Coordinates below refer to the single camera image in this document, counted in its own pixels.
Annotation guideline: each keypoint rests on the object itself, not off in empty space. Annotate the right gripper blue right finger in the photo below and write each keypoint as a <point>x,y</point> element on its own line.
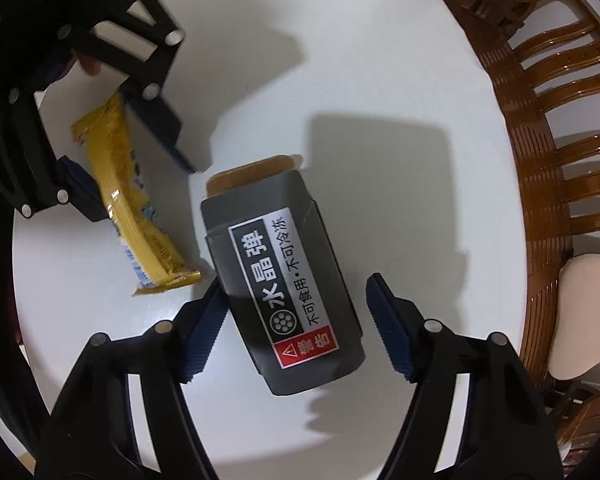
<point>394,320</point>

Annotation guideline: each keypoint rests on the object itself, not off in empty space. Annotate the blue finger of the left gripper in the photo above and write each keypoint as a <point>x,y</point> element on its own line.
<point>83,190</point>
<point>161,121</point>

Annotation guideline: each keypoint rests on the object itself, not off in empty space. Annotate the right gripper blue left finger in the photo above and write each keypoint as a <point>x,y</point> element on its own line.
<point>201,321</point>

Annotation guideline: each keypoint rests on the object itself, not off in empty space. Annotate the yellow snack wrapper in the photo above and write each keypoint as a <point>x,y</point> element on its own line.
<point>158,265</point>

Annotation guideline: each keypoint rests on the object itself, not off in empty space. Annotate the dark grey crystal-bullet box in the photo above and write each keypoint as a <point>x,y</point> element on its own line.
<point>275,262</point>

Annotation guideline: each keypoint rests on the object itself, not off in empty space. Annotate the person's left hand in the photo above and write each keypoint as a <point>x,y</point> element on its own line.
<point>90,66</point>

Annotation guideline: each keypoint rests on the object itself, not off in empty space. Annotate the beige back cushion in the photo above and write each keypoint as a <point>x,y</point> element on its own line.
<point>575,347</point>

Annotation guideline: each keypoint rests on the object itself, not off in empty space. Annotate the wooden armchair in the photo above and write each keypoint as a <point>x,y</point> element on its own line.
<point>579,437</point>

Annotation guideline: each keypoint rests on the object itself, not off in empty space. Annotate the long wooden bench sofa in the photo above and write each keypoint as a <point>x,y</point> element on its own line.
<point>540,55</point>

